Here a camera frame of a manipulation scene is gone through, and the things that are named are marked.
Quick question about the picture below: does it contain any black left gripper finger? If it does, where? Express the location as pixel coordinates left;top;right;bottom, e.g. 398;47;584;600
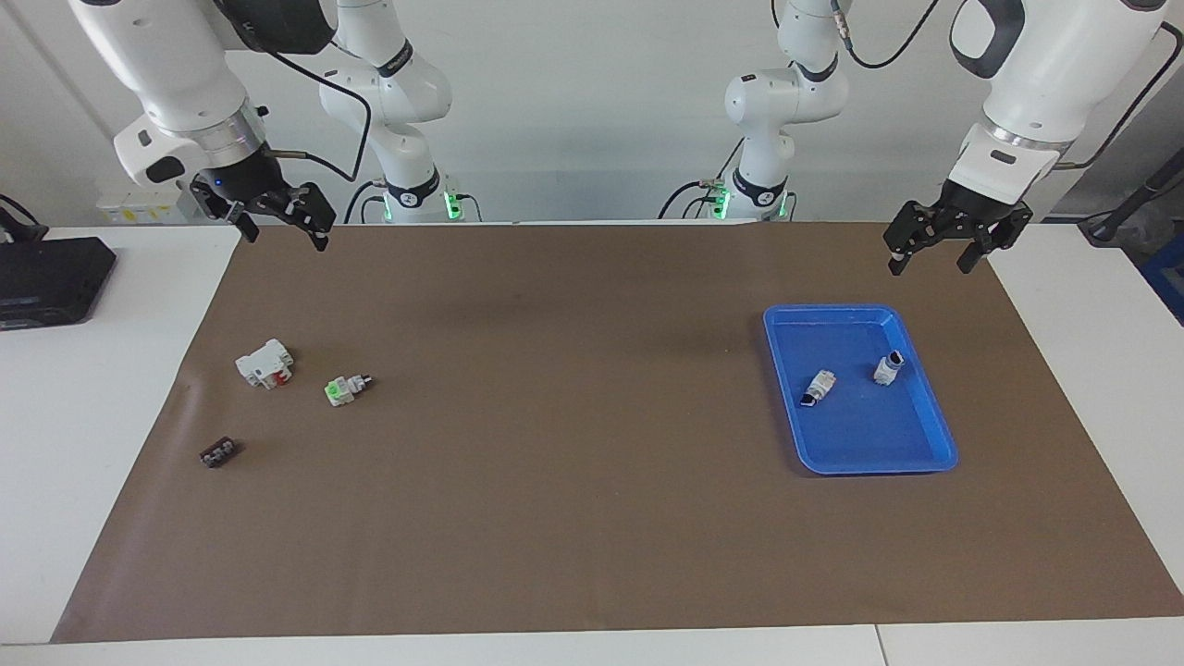
957;220;1018;275
883;199;946;277

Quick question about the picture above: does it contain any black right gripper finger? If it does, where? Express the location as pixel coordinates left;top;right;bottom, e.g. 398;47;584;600
222;199;262;244
277;182;337;253

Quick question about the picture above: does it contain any white circuit breaker red lever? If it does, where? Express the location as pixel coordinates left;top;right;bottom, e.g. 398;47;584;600
234;339;295;391

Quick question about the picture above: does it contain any black tripod pole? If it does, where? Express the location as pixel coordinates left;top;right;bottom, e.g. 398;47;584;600
1082;148;1184;243

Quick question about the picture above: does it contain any blue crate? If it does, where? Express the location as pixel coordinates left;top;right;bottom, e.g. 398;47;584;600
1141;236;1184;327

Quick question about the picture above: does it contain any black box device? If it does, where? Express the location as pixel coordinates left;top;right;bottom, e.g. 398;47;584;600
0;237;118;331

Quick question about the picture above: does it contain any blue plastic tray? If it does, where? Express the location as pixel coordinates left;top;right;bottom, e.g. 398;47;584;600
762;303;960;476

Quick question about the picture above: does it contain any brown table mat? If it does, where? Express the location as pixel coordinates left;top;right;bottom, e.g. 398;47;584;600
51;220;1184;644

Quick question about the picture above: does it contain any black right base cable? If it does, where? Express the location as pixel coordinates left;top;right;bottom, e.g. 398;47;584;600
344;179;385;225

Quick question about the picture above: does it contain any white wall socket box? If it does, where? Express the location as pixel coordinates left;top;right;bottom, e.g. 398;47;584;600
97;188;200;225

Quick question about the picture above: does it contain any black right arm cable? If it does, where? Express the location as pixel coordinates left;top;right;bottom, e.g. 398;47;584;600
213;0;373;183

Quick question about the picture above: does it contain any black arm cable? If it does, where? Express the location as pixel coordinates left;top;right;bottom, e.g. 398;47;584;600
831;0;1184;172
213;0;373;183

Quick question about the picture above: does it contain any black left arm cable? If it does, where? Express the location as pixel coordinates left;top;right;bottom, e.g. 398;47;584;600
831;0;1184;172

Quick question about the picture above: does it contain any black cable of box device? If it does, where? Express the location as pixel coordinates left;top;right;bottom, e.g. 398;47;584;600
0;194;47;243

